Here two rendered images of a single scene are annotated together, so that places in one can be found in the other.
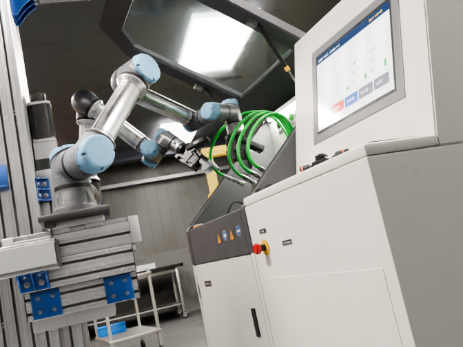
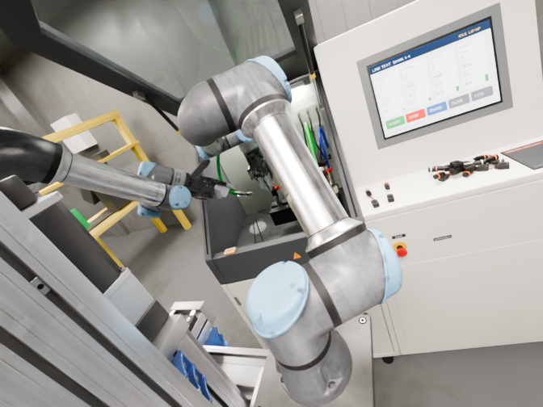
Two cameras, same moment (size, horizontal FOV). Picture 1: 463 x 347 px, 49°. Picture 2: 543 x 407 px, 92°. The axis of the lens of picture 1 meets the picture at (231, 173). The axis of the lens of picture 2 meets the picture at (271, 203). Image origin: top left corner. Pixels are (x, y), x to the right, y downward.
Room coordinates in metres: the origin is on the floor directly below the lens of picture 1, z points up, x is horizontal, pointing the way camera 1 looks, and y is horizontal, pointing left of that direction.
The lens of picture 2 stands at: (1.46, 0.75, 1.57)
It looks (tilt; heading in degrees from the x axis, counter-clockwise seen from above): 26 degrees down; 312
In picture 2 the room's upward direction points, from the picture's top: 25 degrees counter-clockwise
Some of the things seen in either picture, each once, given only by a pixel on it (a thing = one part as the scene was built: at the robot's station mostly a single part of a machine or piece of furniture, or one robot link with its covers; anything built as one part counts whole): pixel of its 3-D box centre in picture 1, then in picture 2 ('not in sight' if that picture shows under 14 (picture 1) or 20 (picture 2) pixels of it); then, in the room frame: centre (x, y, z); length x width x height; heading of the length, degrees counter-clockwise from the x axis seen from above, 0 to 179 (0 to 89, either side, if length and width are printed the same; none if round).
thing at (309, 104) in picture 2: not in sight; (312, 129); (2.09, -0.45, 1.20); 0.13 x 0.03 x 0.31; 24
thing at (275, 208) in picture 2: not in sight; (308, 211); (2.09, -0.16, 0.91); 0.34 x 0.10 x 0.15; 24
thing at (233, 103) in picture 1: (231, 112); not in sight; (2.17, -0.05, 1.40); 0.09 x 0.08 x 0.11; 137
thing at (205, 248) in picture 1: (219, 239); (284, 254); (2.10, 0.10, 0.87); 0.62 x 0.04 x 0.16; 24
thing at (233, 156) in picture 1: (237, 147); (255, 162); (2.17, -0.05, 1.24); 0.09 x 0.08 x 0.12; 114
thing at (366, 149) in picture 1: (323, 176); (455, 178); (1.50, -0.26, 0.96); 0.70 x 0.22 x 0.03; 24
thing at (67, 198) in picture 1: (74, 200); (306, 349); (1.72, 0.54, 1.09); 0.15 x 0.15 x 0.10
